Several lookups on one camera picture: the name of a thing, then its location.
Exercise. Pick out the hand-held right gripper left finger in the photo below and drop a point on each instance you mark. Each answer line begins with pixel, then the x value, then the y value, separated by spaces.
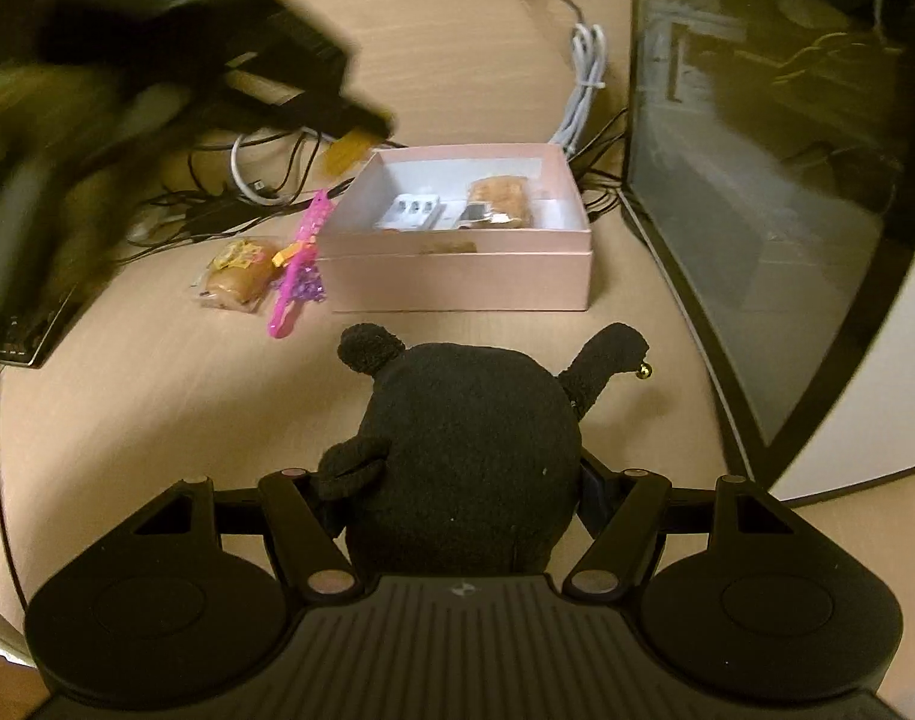
pixel 292 510

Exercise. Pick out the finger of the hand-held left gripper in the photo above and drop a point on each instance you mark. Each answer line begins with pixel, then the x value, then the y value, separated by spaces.
pixel 322 45
pixel 330 112

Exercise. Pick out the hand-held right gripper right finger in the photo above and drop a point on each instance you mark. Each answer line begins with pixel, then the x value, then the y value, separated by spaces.
pixel 596 495

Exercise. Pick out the white battery charger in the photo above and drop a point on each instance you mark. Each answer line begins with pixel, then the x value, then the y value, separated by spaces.
pixel 412 214

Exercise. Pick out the black plush toy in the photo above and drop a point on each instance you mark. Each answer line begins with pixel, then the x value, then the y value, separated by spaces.
pixel 465 450

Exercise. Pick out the pink plastic toy basket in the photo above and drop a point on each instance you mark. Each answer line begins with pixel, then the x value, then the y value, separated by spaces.
pixel 296 270

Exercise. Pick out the round bread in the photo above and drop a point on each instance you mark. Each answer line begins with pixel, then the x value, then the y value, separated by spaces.
pixel 236 274

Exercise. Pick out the square cake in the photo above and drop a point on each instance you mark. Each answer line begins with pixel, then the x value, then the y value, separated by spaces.
pixel 502 199

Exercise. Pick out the pink cardboard box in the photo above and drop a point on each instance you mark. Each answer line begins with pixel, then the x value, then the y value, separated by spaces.
pixel 457 277

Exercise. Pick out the black keyboard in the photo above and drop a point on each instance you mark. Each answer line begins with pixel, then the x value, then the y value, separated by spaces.
pixel 15 330

